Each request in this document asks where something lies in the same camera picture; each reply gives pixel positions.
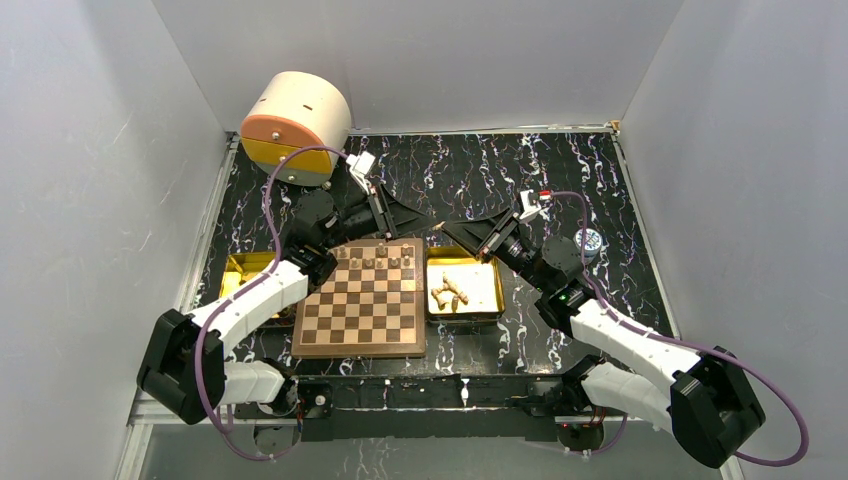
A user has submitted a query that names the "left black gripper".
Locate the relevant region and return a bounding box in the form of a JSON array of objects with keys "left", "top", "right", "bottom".
[{"left": 322, "top": 184, "right": 438, "bottom": 251}]

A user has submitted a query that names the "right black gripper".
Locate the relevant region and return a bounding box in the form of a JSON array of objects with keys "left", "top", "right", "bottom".
[{"left": 443, "top": 206, "right": 551, "bottom": 293}]

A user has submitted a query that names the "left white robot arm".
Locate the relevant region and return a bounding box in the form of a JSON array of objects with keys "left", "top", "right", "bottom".
[{"left": 136, "top": 185, "right": 437, "bottom": 428}]

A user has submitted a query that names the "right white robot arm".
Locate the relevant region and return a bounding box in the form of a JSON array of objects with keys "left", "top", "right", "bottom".
[{"left": 441, "top": 209, "right": 766, "bottom": 468}]

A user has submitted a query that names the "gold tin with light pieces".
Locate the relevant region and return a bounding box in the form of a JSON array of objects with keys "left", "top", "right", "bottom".
[{"left": 425, "top": 246, "right": 506, "bottom": 324}]

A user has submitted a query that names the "gold tin with dark pieces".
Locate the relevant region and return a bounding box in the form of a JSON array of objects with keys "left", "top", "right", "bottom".
[{"left": 219, "top": 251, "right": 296, "bottom": 328}]

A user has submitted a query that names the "wooden chessboard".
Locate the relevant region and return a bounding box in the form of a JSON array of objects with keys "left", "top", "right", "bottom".
[{"left": 291, "top": 237, "right": 426, "bottom": 359}]

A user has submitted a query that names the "small blue white jar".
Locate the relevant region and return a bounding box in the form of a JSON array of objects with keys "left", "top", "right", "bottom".
[{"left": 573, "top": 228, "right": 604, "bottom": 261}]

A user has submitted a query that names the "round cream drawer box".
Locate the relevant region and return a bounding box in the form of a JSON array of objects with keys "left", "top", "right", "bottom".
[{"left": 239, "top": 71, "right": 352, "bottom": 187}]

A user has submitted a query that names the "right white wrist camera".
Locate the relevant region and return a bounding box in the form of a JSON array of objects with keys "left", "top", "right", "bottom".
[{"left": 518, "top": 190, "right": 552, "bottom": 224}]

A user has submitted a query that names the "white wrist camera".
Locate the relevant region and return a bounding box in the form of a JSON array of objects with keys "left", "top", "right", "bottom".
[
  {"left": 518, "top": 190, "right": 552, "bottom": 224},
  {"left": 345, "top": 152, "right": 376, "bottom": 195}
]

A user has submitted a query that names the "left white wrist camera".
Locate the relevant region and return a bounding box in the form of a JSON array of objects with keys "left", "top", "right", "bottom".
[{"left": 345, "top": 152, "right": 376, "bottom": 195}]

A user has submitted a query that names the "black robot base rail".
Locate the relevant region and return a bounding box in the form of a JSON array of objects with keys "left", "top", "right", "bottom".
[{"left": 235, "top": 374, "right": 623, "bottom": 454}]

